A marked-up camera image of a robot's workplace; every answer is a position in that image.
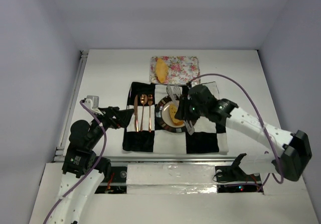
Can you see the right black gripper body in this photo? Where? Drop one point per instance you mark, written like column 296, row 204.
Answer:
column 184, row 107

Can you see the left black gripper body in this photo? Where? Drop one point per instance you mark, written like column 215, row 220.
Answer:
column 112, row 116

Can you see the metal tongs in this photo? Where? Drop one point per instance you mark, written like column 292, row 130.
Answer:
column 174, row 92

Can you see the brown bread slice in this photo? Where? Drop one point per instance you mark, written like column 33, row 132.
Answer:
column 173, row 110

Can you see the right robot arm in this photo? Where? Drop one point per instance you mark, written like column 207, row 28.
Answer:
column 290, row 152

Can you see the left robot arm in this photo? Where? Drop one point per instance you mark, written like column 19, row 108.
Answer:
column 83, row 170

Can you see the left yellow bread slice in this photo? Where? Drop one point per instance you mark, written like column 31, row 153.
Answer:
column 161, row 70

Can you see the copper knife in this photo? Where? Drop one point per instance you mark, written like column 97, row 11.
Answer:
column 136, row 113

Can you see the floral rectangular tray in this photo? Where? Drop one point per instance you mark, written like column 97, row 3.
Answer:
column 181, row 69

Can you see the dark rimmed ceramic plate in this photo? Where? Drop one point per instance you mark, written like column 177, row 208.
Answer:
column 163, row 119

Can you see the copper spoon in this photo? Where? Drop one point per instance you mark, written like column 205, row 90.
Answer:
column 143, row 101

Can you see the black white checkered cloth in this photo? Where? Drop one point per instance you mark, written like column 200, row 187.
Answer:
column 207, row 138

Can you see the copper fork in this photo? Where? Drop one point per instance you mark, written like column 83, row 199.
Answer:
column 149, row 101

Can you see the white foam block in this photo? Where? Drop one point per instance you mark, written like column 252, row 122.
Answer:
column 170, row 179

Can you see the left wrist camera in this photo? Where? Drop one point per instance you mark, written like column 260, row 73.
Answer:
column 91, row 102

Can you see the aluminium rail front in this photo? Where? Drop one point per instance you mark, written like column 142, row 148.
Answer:
column 168, row 160

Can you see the aluminium rail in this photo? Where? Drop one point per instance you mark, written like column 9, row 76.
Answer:
column 59, row 151
column 168, row 160

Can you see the aluminium rail left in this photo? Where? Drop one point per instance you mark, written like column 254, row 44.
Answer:
column 59, row 151

